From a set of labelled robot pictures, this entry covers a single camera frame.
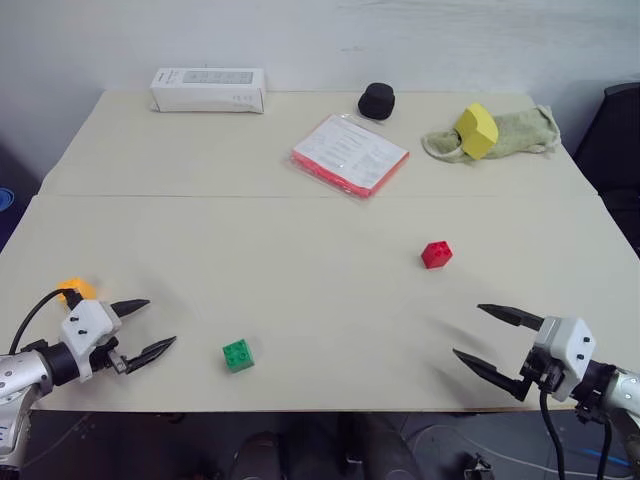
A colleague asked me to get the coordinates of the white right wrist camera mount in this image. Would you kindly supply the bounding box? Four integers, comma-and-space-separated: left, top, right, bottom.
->
535, 315, 597, 403

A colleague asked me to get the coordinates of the red toy brick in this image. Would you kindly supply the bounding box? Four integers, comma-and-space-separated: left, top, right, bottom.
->
420, 240, 454, 271

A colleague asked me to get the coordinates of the black chair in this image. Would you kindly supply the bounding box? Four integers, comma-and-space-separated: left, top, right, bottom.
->
572, 81, 640, 256

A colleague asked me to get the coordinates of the black round cap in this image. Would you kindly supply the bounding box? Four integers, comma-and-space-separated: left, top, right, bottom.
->
357, 82, 397, 121

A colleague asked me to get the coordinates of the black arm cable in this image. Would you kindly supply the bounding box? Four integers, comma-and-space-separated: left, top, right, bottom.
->
539, 384, 615, 480
8, 288, 84, 355

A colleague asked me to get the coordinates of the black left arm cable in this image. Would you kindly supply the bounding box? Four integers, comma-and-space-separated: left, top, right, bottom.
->
8, 288, 84, 355

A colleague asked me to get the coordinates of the red booklet in plastic sleeve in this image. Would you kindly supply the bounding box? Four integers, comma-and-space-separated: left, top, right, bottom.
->
288, 113, 411, 202

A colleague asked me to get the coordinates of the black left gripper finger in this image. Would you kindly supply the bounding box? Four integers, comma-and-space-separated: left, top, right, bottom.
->
122, 335, 178, 376
109, 298, 152, 318

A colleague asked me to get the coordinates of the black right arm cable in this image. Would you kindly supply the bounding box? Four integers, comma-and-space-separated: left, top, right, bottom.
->
539, 384, 615, 480

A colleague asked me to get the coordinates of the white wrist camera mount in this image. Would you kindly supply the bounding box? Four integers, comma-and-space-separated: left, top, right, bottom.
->
535, 315, 597, 403
60, 298, 123, 384

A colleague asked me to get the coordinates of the green toy brick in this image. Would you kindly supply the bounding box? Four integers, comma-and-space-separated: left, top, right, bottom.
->
222, 338, 256, 374

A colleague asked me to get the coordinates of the white cardboard box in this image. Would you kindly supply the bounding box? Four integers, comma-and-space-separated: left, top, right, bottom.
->
149, 67, 267, 115

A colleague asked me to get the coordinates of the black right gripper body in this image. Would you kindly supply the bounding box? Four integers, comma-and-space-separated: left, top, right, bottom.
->
519, 348, 565, 393

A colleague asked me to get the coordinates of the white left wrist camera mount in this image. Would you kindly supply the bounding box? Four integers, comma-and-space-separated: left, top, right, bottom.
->
60, 298, 123, 384

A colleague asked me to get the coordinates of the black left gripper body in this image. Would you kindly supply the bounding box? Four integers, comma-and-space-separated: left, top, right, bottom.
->
88, 336, 128, 375

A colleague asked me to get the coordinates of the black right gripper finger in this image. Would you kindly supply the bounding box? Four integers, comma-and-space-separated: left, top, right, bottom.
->
452, 348, 534, 403
476, 303, 546, 332

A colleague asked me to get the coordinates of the pale green cloth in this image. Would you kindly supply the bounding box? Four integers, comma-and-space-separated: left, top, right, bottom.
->
421, 104, 562, 165

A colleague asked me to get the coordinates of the yellow foam block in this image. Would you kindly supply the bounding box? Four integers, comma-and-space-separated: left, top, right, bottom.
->
454, 102, 499, 162

